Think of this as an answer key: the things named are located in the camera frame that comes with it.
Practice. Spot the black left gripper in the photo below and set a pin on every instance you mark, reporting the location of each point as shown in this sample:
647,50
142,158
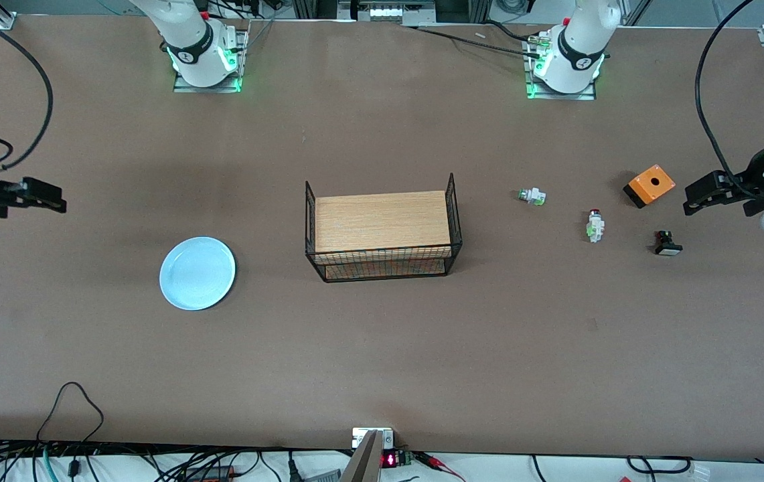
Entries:
754,178

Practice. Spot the red push button switch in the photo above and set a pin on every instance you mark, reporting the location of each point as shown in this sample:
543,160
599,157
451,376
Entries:
596,227

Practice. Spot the light blue round plate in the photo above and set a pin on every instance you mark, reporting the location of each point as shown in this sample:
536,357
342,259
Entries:
197,274

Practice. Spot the black square push button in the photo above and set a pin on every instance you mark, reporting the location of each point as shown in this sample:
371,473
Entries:
668,246

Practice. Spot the black power adapter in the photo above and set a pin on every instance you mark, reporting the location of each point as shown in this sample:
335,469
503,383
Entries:
211,474

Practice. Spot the white power strip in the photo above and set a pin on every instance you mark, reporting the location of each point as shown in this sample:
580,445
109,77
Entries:
385,12

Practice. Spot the red clip test leads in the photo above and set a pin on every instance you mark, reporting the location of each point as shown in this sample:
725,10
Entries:
432,459

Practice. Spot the red digit display module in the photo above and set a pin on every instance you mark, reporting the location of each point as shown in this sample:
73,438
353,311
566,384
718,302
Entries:
390,460

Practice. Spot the orange button enclosure box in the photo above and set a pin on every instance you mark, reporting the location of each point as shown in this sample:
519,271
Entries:
653,182

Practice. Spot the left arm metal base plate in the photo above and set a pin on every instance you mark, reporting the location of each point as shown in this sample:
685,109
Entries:
582,96

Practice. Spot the green push button switch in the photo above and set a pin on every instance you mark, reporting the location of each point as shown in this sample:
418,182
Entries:
533,196

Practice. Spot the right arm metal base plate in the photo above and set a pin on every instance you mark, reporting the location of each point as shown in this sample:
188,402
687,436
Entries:
187,87

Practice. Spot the silver metal mounting bracket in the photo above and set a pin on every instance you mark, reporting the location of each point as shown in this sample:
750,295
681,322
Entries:
360,438

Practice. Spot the grey camera pole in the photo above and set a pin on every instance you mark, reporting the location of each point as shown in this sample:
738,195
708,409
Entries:
365,465

